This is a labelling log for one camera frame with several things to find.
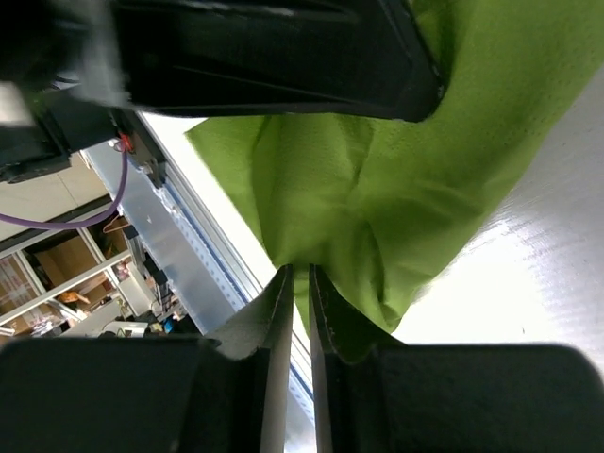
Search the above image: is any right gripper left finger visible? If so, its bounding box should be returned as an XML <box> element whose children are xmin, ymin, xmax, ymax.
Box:
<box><xmin>1</xmin><ymin>266</ymin><xmax>293</xmax><ymax>452</ymax></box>

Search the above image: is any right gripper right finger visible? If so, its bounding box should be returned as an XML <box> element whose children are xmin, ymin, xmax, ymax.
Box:
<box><xmin>309</xmin><ymin>265</ymin><xmax>603</xmax><ymax>452</ymax></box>

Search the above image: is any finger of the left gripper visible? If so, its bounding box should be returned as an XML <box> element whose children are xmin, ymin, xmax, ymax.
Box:
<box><xmin>112</xmin><ymin>1</ymin><xmax>444</xmax><ymax>123</ymax></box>

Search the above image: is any green paper napkin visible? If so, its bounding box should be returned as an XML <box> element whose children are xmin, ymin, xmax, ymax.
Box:
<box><xmin>188</xmin><ymin>1</ymin><xmax>603</xmax><ymax>343</ymax></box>

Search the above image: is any aluminium rail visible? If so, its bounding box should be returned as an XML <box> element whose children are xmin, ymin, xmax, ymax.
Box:
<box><xmin>139</xmin><ymin>113</ymin><xmax>276</xmax><ymax>312</ymax></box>

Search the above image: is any white slotted cable duct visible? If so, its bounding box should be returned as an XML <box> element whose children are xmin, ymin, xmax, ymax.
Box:
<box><xmin>82</xmin><ymin>141</ymin><xmax>251</xmax><ymax>336</ymax></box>

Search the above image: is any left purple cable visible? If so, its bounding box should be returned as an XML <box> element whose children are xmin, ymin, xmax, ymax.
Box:
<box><xmin>0</xmin><ymin>141</ymin><xmax>131</xmax><ymax>231</ymax></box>

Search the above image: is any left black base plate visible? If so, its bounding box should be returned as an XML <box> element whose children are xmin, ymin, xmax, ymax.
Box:
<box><xmin>1</xmin><ymin>90</ymin><xmax>166</xmax><ymax>186</ymax></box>

